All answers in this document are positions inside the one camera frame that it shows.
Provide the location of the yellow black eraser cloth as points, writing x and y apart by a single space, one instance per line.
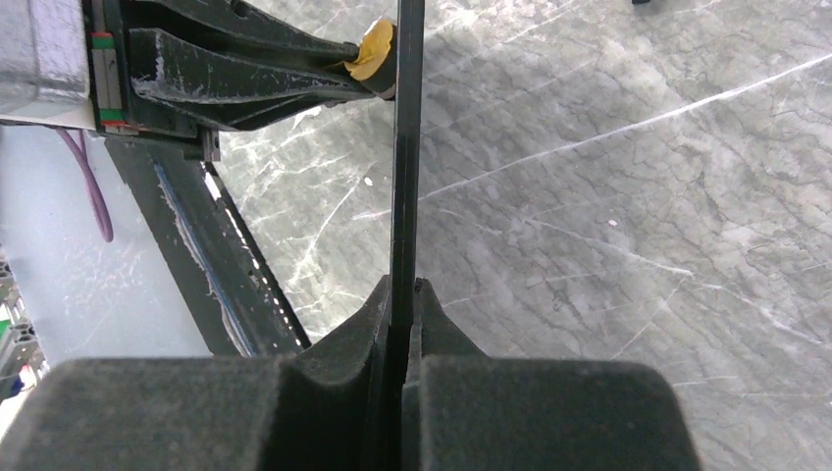
375 66

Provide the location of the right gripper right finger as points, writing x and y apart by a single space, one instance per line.
465 410

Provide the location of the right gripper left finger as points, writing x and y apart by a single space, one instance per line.
312 411

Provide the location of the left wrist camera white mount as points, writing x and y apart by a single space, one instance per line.
45 77

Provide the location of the small black-framed whiteboard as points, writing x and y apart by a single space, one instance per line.
405 194

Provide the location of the aluminium extrusion frame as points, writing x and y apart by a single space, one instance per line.
22 361

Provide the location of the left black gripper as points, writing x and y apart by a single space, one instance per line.
168 81

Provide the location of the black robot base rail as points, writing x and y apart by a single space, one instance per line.
232 295

